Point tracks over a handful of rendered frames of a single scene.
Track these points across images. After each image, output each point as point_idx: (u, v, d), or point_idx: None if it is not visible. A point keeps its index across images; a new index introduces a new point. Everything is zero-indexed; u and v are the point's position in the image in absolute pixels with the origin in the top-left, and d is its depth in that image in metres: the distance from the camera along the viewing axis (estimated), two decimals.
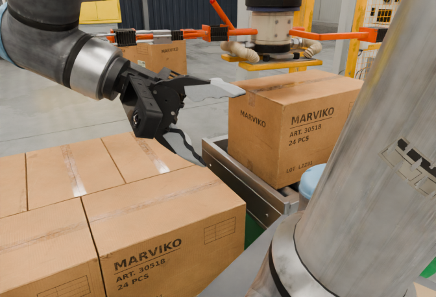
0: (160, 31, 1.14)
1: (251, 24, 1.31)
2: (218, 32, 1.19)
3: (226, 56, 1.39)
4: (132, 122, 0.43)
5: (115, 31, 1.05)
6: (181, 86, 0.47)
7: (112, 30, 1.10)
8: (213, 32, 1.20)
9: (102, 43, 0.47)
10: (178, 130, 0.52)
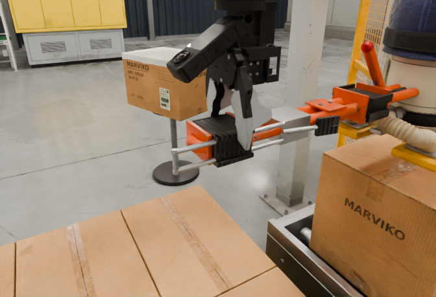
0: (294, 118, 0.54)
1: (396, 76, 0.77)
2: (379, 104, 0.63)
3: (344, 128, 0.83)
4: (178, 52, 0.43)
5: (215, 135, 0.46)
6: (239, 88, 0.44)
7: (205, 130, 0.47)
8: (371, 107, 0.63)
9: None
10: (221, 89, 0.50)
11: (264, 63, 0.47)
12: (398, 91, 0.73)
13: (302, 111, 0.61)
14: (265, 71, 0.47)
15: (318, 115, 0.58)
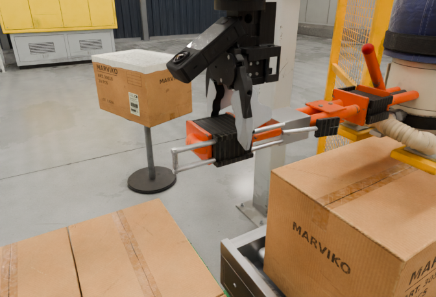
0: (294, 119, 0.54)
1: (396, 79, 0.77)
2: (379, 106, 0.63)
3: (344, 130, 0.83)
4: (178, 53, 0.43)
5: (215, 134, 0.46)
6: (238, 88, 0.44)
7: (205, 130, 0.47)
8: (371, 109, 0.63)
9: None
10: (221, 89, 0.50)
11: (264, 63, 0.47)
12: (398, 93, 0.73)
13: (302, 113, 0.61)
14: (265, 71, 0.47)
15: (318, 117, 0.58)
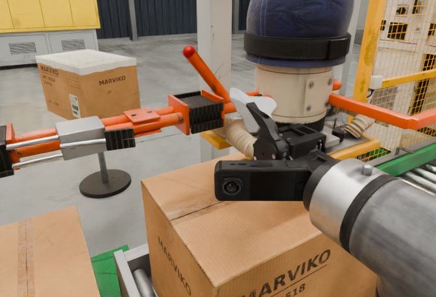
0: (78, 131, 0.49)
1: (255, 82, 0.72)
2: (205, 115, 0.58)
3: (211, 137, 0.78)
4: (234, 180, 0.37)
5: None
6: None
7: None
8: (195, 117, 0.58)
9: None
10: (256, 131, 0.44)
11: None
12: None
13: (112, 122, 0.56)
14: None
15: (119, 128, 0.53)
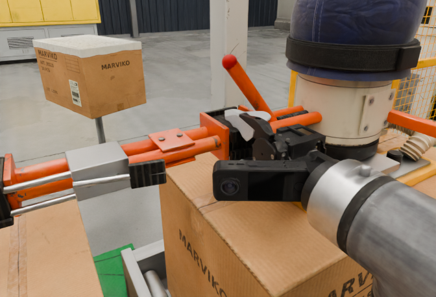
0: (95, 165, 0.39)
1: (299, 96, 0.61)
2: None
3: None
4: (232, 180, 0.37)
5: None
6: None
7: None
8: (236, 141, 0.47)
9: None
10: (254, 139, 0.45)
11: None
12: (295, 115, 0.57)
13: (135, 149, 0.45)
14: None
15: (145, 157, 0.42)
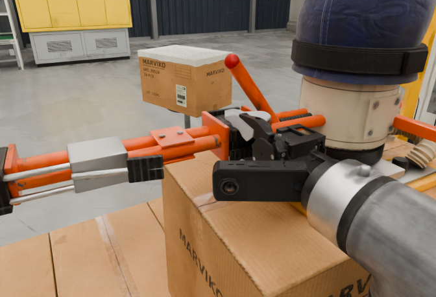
0: (95, 157, 0.39)
1: (303, 98, 0.61)
2: None
3: None
4: (232, 180, 0.37)
5: None
6: None
7: None
8: (236, 141, 0.47)
9: None
10: (254, 139, 0.45)
11: None
12: (298, 118, 0.57)
13: (135, 145, 0.46)
14: None
15: (144, 153, 0.42)
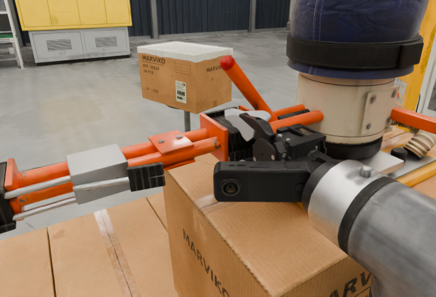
0: (95, 168, 0.39)
1: (300, 95, 0.61)
2: None
3: None
4: (233, 181, 0.37)
5: None
6: None
7: None
8: (235, 142, 0.47)
9: None
10: (254, 139, 0.45)
11: None
12: (296, 115, 0.57)
13: (135, 152, 0.45)
14: None
15: (144, 160, 0.42)
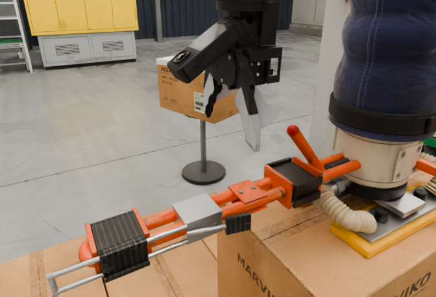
0: (200, 218, 0.52)
1: (340, 144, 0.74)
2: (307, 190, 0.60)
3: None
4: (179, 52, 0.43)
5: (99, 251, 0.44)
6: (241, 85, 0.43)
7: (94, 243, 0.46)
8: (297, 192, 0.60)
9: None
10: (219, 85, 0.50)
11: (265, 63, 0.47)
12: (339, 164, 0.70)
13: (221, 200, 0.58)
14: (265, 71, 0.47)
15: (232, 209, 0.55)
